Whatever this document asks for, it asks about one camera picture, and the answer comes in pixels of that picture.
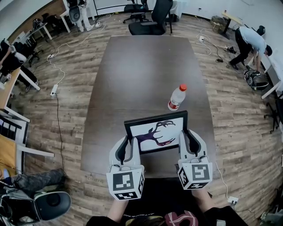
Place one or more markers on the brown cardboard box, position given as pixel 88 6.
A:
pixel 216 24

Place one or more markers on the person's black shirt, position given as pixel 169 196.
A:
pixel 159 198

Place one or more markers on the clear water bottle red cap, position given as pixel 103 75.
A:
pixel 177 97

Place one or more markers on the person's left forearm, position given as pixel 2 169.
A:
pixel 117 209

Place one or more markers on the white power strip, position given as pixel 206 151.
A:
pixel 98 24
pixel 54 90
pixel 50 56
pixel 232 199
pixel 201 38

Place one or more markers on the black white slatted rack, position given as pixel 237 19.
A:
pixel 11 128

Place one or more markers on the small light wooden table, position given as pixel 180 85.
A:
pixel 232 17

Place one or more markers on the person's right forearm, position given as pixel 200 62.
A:
pixel 202 200

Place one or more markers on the white draped table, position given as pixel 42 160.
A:
pixel 177 8

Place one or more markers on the black and white backpack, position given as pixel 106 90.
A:
pixel 252 77
pixel 37 23
pixel 53 203

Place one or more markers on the whiteboard on stand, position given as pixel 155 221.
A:
pixel 110 5

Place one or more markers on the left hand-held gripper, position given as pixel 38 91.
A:
pixel 123 183

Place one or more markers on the black office chair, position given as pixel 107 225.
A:
pixel 137 15
pixel 159 19
pixel 261 29
pixel 277 112

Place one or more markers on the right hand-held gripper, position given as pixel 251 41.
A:
pixel 196 174

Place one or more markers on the wooden table white legs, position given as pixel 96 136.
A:
pixel 7 152
pixel 8 88

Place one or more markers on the black framed deer picture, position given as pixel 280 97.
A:
pixel 137 130

